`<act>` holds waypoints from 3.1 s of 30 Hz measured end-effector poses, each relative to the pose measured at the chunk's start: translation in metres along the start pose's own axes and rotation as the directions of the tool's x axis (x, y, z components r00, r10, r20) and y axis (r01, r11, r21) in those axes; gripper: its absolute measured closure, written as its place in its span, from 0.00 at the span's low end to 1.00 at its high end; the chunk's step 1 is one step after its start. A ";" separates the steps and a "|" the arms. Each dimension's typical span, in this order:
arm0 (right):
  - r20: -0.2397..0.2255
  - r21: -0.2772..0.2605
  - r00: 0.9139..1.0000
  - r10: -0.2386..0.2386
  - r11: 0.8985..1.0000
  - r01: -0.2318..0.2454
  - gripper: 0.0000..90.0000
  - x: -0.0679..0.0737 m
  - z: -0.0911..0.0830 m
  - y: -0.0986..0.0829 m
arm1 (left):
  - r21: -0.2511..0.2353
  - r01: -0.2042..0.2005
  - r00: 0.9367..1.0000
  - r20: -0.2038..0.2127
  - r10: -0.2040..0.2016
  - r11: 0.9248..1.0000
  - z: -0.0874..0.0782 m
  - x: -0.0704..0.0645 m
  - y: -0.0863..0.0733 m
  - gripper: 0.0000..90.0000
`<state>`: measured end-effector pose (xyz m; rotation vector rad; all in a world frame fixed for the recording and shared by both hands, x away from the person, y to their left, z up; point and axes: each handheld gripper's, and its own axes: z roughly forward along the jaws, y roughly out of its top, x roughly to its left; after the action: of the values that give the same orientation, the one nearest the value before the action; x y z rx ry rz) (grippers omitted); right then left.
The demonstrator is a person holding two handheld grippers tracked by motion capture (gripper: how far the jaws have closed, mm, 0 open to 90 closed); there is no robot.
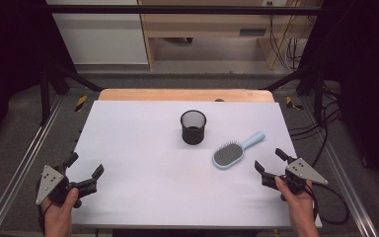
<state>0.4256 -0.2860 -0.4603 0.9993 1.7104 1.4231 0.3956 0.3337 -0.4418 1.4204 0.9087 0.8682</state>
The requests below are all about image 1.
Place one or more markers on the wooden desk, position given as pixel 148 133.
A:
pixel 204 24

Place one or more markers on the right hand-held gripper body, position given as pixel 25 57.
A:
pixel 304 171

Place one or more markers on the white cabinet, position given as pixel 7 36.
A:
pixel 102 36

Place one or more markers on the black mesh cup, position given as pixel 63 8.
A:
pixel 193 129

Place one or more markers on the person's left hand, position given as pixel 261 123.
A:
pixel 59 214

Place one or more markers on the black frame strut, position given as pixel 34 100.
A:
pixel 296 77
pixel 75 79

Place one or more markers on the wooden table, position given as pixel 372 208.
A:
pixel 164 94

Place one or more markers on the black curtain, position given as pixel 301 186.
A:
pixel 365 82
pixel 10 59

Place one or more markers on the metal floor rail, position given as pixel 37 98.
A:
pixel 19 168
pixel 345 177

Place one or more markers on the black horizontal frame bar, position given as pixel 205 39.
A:
pixel 177 10

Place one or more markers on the person's right hand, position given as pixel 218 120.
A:
pixel 296 200

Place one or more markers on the light blue hairbrush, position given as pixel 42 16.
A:
pixel 230 154

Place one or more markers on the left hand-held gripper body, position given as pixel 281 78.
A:
pixel 49 181

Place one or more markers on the white table board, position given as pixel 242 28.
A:
pixel 151 171

